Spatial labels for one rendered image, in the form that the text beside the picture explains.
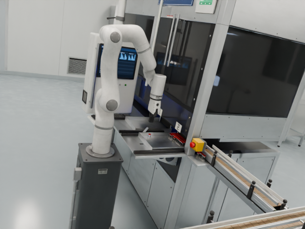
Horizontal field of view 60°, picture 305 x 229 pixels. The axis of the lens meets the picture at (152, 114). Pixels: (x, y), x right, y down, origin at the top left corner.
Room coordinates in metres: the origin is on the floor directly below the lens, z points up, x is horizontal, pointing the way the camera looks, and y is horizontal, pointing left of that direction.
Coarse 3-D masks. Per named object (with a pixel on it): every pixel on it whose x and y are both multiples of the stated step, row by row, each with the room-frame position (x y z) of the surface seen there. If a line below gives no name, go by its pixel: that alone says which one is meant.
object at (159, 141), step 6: (144, 132) 1.94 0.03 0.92; (150, 132) 1.96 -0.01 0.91; (156, 132) 1.99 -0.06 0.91; (162, 132) 2.02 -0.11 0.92; (168, 132) 2.04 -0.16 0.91; (174, 132) 2.07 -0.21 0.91; (144, 138) 1.82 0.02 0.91; (150, 138) 1.92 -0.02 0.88; (156, 138) 1.95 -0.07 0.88; (162, 138) 1.97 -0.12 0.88; (150, 144) 1.81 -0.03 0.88; (156, 144) 1.83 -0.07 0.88; (162, 144) 1.85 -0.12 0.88; (168, 144) 1.87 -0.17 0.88; (174, 144) 1.89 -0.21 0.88
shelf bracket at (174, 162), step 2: (152, 158) 1.75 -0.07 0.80; (154, 158) 1.76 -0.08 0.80; (156, 158) 1.77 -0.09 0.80; (158, 158) 1.78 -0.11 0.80; (164, 158) 1.80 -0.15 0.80; (174, 158) 1.84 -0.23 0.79; (176, 158) 1.85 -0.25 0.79; (160, 160) 1.79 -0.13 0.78; (162, 160) 1.80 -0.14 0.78; (164, 160) 1.80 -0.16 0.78; (172, 160) 1.84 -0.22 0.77; (174, 160) 1.84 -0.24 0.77; (176, 160) 1.85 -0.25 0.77; (164, 162) 1.81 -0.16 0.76; (166, 162) 1.81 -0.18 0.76; (168, 162) 1.82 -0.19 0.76; (170, 162) 1.83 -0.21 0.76; (172, 162) 1.84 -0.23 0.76; (174, 162) 1.85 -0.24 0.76; (176, 162) 1.84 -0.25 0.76; (172, 164) 1.84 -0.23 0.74; (174, 164) 1.85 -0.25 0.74
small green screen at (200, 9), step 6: (198, 0) 2.01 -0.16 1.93; (204, 0) 1.95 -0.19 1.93; (210, 0) 1.89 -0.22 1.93; (216, 0) 1.84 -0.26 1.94; (198, 6) 2.00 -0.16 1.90; (204, 6) 1.93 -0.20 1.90; (210, 6) 1.87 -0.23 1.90; (198, 12) 1.98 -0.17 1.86; (204, 12) 1.92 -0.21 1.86; (210, 12) 1.86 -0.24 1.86
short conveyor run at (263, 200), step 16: (208, 160) 1.70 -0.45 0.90; (224, 160) 1.61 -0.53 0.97; (224, 176) 1.54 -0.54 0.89; (240, 176) 1.50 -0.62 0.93; (240, 192) 1.40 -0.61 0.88; (256, 192) 1.35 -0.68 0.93; (272, 192) 1.33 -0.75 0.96; (256, 208) 1.28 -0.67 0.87; (272, 208) 1.21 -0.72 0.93; (288, 208) 1.25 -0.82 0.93
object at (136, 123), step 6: (126, 120) 2.19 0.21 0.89; (132, 120) 2.24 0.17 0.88; (138, 120) 2.27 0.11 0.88; (144, 120) 2.30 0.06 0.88; (156, 120) 2.36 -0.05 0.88; (132, 126) 2.05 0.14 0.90; (138, 126) 2.12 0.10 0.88; (144, 126) 2.15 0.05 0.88; (150, 126) 2.18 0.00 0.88; (156, 126) 2.21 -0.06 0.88; (162, 126) 2.24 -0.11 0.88
